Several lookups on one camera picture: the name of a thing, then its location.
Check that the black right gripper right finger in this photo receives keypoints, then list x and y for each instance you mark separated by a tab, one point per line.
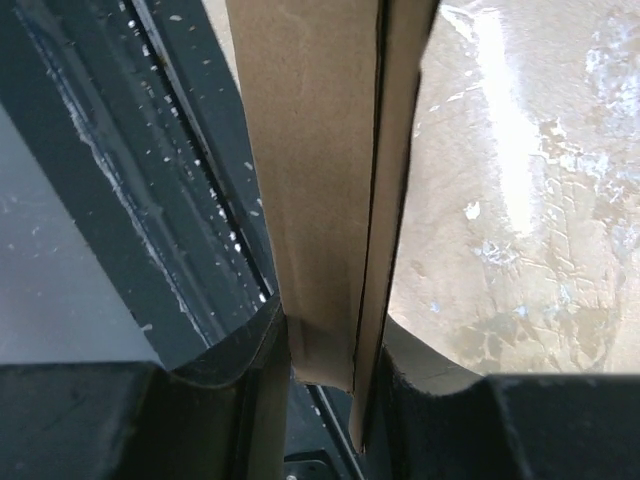
434	419

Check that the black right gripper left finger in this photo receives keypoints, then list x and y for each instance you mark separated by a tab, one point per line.
220	416

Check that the brown cardboard box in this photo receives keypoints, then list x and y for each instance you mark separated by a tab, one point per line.
329	90

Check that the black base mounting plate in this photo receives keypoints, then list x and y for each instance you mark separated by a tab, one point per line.
130	111

